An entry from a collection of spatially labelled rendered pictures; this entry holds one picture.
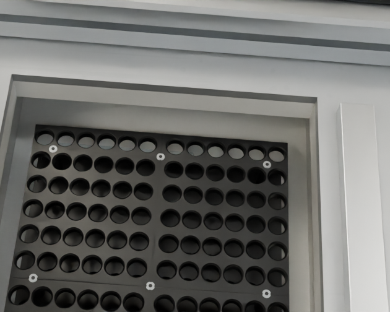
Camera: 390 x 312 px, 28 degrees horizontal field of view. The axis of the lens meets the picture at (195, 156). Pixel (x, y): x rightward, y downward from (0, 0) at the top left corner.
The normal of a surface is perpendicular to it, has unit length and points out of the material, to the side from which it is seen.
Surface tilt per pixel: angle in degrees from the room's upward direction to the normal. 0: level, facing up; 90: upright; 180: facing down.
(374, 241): 0
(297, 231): 0
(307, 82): 0
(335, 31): 90
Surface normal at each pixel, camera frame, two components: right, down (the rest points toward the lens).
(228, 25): -0.05, 0.88
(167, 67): 0.07, -0.48
